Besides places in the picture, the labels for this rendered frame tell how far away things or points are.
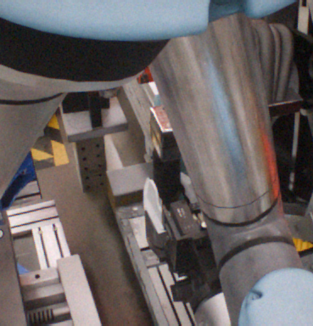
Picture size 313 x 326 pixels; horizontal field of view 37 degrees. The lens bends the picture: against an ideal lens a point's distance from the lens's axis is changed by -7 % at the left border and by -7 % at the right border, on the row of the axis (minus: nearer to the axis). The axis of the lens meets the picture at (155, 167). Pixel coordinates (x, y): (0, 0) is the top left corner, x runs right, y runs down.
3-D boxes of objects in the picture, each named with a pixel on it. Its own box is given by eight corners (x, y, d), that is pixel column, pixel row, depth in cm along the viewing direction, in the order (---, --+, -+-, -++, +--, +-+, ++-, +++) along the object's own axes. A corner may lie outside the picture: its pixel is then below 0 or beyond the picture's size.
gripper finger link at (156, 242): (167, 200, 62) (201, 250, 57) (167, 209, 64) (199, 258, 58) (133, 213, 61) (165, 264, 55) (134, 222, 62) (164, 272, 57)
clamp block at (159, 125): (231, 148, 61) (235, 115, 57) (161, 164, 59) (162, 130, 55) (215, 123, 64) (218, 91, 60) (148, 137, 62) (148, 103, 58)
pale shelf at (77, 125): (128, 131, 136) (127, 122, 134) (69, 143, 132) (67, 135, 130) (97, 54, 165) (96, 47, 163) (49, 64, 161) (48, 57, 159)
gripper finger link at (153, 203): (149, 153, 62) (184, 203, 56) (150, 185, 67) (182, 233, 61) (126, 160, 61) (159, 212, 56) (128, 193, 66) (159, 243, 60)
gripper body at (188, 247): (220, 185, 56) (263, 266, 48) (213, 231, 62) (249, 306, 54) (156, 200, 54) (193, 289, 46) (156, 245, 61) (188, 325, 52)
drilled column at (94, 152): (108, 187, 178) (101, 93, 148) (82, 193, 176) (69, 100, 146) (103, 168, 185) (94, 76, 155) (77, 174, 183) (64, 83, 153)
